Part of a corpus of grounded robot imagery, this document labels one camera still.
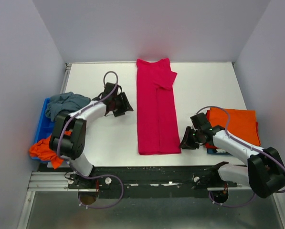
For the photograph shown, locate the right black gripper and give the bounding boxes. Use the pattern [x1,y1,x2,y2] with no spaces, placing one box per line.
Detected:
[179,126,202,150]

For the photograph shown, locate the magenta t shirt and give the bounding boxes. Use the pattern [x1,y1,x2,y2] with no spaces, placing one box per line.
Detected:
[136,59,181,155]

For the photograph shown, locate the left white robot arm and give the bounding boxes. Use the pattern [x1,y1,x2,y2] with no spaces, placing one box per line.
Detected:
[49,83,133,188]

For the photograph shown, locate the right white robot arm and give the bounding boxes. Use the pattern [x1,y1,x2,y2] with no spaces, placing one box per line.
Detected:
[179,113,285,198]

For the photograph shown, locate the folded blue t shirt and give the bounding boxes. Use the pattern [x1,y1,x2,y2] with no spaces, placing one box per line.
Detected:
[207,148,231,156]

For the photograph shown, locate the crumpled grey-blue t shirt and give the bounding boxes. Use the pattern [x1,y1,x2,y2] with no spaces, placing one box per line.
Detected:
[44,92,91,122]

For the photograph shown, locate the folded orange t shirt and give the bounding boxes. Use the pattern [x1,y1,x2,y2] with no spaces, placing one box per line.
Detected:
[206,107,261,146]

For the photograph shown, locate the blue plastic bin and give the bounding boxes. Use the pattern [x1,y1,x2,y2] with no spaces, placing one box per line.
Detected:
[30,97,59,163]

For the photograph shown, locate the crumpled orange t shirt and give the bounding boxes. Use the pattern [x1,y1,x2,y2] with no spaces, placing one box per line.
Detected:
[29,135,64,169]

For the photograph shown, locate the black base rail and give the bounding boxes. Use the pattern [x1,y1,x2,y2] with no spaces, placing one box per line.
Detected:
[68,166,237,199]

